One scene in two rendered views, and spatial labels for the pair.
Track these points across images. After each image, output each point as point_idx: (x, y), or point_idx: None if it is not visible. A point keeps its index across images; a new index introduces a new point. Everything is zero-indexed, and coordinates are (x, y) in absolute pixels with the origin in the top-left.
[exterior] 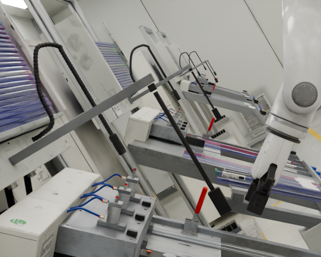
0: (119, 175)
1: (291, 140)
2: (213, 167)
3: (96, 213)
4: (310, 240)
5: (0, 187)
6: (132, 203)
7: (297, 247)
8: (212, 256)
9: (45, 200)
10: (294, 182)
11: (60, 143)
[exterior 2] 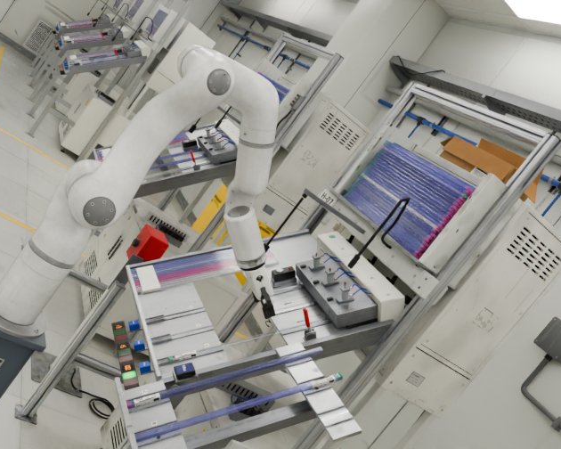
0: (353, 285)
1: None
2: None
3: (325, 261)
4: None
5: (345, 226)
6: (337, 296)
7: (234, 363)
8: (279, 320)
9: (350, 255)
10: None
11: (409, 278)
